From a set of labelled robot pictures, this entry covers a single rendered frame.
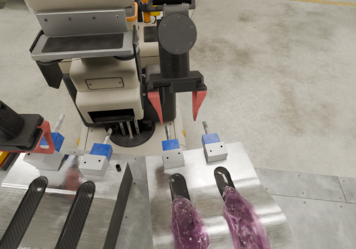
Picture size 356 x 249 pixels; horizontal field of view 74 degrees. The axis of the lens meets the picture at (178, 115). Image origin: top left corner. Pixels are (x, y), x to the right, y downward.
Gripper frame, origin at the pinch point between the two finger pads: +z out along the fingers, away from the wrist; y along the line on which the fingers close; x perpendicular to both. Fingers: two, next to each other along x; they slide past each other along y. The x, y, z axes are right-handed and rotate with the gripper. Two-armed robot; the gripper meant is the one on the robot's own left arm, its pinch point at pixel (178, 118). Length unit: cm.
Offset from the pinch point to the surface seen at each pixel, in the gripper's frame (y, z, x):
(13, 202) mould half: -35.7, 14.0, -3.5
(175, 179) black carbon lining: -1.6, 16.0, 0.6
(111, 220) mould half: -15.3, 17.1, -8.5
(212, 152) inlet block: 8.1, 11.3, 3.2
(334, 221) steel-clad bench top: 34.3, 26.2, -7.9
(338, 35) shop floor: 202, 7, 211
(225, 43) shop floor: 73, 7, 209
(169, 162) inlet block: -2.5, 11.9, 1.9
